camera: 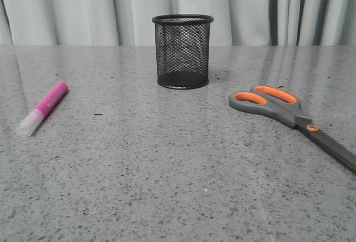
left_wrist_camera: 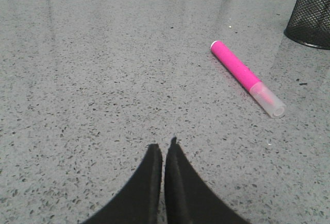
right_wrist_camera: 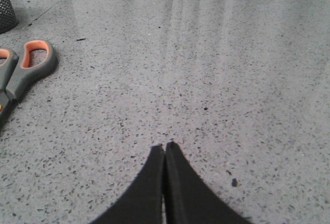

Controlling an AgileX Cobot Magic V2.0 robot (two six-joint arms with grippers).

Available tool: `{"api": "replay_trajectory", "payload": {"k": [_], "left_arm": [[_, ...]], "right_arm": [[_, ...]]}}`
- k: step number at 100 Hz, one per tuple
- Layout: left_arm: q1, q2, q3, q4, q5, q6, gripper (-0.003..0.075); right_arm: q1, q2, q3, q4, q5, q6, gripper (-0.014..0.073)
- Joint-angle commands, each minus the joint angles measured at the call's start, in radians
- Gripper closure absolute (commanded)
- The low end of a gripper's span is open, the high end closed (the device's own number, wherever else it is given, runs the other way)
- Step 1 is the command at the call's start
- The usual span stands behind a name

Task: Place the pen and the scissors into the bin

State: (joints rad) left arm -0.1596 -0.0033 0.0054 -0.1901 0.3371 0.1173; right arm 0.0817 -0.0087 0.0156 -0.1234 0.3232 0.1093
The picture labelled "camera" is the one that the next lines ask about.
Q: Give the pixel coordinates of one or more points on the grey orange-handled scissors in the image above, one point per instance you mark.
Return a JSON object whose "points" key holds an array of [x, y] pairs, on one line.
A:
{"points": [[286, 108]]}

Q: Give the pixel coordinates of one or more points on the pink marker pen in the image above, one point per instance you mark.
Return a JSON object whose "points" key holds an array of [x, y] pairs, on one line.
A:
{"points": [[30, 123]]}

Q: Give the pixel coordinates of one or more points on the black mesh pen holder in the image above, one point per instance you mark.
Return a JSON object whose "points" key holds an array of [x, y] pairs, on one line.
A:
{"points": [[182, 50]]}

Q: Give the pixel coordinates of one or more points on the grey curtain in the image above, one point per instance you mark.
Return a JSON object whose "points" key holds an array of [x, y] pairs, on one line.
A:
{"points": [[128, 22]]}

